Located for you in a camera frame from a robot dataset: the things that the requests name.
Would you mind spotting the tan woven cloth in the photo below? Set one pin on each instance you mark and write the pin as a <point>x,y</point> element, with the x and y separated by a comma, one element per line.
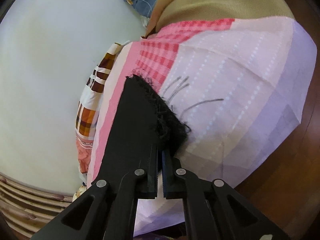
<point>212,2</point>

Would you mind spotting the pink checked bed sheet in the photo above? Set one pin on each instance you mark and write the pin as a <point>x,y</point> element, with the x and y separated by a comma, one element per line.
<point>225,80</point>

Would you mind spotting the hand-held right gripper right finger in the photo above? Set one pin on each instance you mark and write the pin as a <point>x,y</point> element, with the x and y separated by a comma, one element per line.
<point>166,172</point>

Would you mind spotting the orange striped pillow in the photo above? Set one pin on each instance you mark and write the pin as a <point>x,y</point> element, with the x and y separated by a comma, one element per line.
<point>86,120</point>

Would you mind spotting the black pants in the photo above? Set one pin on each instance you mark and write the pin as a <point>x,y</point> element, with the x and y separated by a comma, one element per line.
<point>135,120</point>

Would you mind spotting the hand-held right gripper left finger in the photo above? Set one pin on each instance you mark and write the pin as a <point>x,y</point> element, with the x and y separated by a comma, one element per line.
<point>152,170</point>

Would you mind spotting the beige ribbed panel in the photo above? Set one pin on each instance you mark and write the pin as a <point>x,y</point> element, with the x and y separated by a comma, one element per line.
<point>30,205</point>

